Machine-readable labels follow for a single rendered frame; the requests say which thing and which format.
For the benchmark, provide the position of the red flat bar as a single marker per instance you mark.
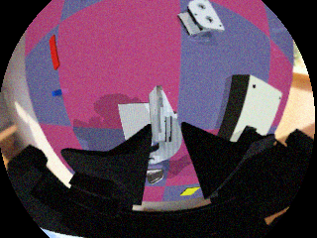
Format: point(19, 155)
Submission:
point(54, 51)

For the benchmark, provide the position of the yellow flat rectangular plate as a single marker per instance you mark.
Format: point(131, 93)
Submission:
point(190, 190)

